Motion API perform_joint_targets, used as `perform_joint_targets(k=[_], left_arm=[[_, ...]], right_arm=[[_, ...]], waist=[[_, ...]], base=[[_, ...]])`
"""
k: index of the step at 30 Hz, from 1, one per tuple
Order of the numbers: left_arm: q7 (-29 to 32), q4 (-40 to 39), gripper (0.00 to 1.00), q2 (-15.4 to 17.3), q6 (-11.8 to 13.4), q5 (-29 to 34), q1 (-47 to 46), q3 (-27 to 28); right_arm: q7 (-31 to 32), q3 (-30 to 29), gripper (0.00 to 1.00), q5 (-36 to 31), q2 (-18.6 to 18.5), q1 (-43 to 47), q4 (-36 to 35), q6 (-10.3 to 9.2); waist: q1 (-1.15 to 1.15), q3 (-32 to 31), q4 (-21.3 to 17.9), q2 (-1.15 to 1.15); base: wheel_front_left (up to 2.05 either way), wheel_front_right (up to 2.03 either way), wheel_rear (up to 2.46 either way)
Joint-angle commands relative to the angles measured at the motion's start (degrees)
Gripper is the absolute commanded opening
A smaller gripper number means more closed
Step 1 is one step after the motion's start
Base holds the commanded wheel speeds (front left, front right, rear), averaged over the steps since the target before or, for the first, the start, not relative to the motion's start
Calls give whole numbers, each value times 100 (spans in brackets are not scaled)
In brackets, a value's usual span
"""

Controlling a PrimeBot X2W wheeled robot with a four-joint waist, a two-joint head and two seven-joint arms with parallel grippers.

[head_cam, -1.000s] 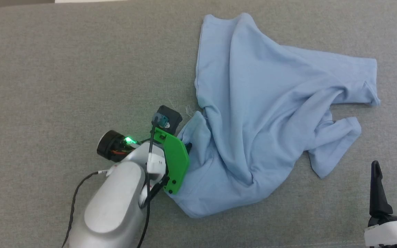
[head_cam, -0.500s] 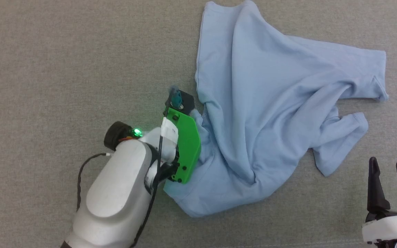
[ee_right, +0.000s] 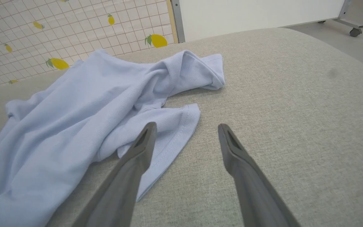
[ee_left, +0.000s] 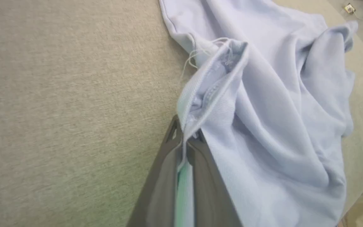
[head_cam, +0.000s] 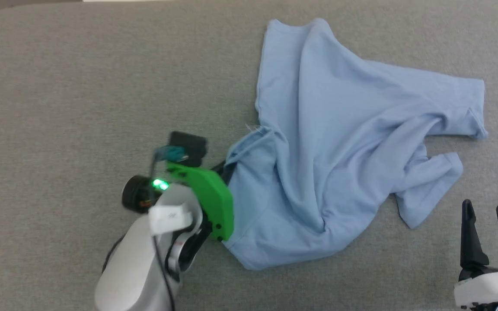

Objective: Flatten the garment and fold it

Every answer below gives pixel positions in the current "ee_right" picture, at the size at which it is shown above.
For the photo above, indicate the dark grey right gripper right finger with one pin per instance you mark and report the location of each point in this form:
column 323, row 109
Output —
column 250, row 189

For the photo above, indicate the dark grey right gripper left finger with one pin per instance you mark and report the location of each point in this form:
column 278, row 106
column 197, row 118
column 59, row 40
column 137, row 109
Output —
column 128, row 183

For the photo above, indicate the light blue polo shirt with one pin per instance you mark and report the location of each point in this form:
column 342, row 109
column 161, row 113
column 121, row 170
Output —
column 74, row 119

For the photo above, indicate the grey fabric sofa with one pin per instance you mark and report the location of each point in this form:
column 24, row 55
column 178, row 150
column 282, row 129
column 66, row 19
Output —
column 295, row 126

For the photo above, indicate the white partition board on casters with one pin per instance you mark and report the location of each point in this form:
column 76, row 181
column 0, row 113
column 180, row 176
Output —
column 247, row 15

